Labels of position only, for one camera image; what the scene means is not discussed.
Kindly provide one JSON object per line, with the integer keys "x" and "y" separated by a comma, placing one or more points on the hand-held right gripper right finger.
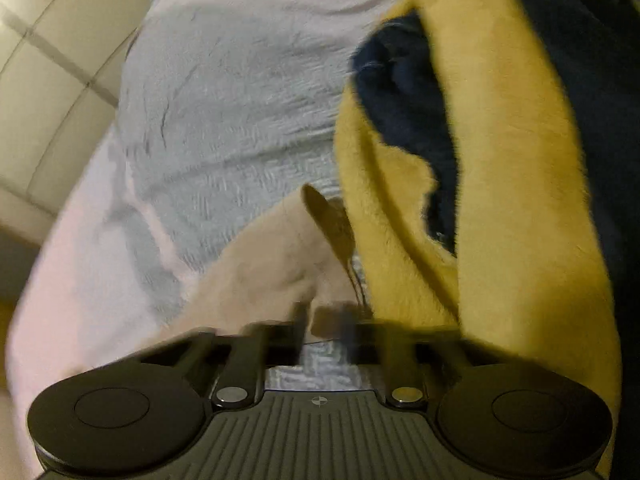
{"x": 346, "y": 330}

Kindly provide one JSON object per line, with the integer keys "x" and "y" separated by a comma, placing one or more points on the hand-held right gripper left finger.
{"x": 299, "y": 327}

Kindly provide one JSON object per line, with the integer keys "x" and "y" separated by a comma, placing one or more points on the beige garment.
{"x": 260, "y": 270}

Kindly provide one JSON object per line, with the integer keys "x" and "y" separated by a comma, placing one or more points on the yellow navy fleece garment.
{"x": 505, "y": 170}

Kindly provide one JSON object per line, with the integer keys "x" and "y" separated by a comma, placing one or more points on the pink grey bed sheet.
{"x": 240, "y": 85}

